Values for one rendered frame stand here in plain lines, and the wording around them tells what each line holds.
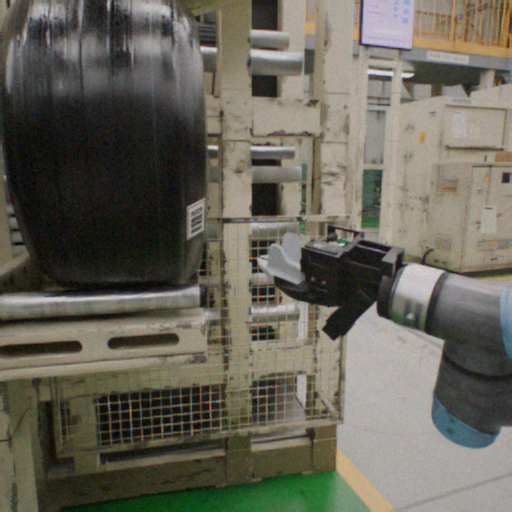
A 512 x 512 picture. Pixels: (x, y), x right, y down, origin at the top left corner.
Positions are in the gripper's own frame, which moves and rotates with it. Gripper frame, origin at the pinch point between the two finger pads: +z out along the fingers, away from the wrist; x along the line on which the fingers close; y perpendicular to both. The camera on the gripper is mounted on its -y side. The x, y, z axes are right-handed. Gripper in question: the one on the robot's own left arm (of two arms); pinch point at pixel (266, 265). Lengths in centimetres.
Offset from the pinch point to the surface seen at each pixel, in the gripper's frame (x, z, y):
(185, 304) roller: 3.2, 16.9, -11.6
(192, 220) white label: 1.5, 12.6, 5.4
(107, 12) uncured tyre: -1.4, 25.0, 34.1
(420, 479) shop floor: -62, -12, -127
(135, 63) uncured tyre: 0.9, 18.4, 27.9
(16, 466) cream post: 34, 41, -40
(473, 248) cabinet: -412, 47, -226
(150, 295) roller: 6.9, 21.2, -8.7
